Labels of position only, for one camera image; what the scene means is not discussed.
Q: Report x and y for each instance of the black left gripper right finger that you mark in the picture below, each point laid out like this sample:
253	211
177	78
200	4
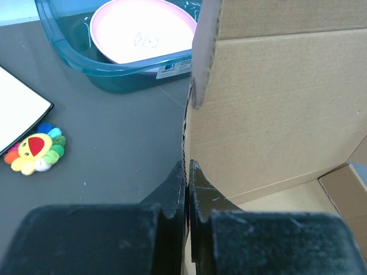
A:
228	240

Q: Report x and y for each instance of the pink round plate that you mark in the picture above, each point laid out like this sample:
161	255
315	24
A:
148	37

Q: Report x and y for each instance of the teal plastic basin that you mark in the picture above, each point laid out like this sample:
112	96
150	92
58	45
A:
67	25

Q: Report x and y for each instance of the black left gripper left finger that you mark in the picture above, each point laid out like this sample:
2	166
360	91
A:
143	238

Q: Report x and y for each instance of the multicolour flower toy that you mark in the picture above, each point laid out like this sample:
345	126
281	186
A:
37	152

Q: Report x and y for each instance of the white square plate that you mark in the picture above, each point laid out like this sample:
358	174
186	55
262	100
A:
21	109

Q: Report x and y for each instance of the brown cardboard box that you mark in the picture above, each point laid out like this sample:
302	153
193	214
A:
276	114

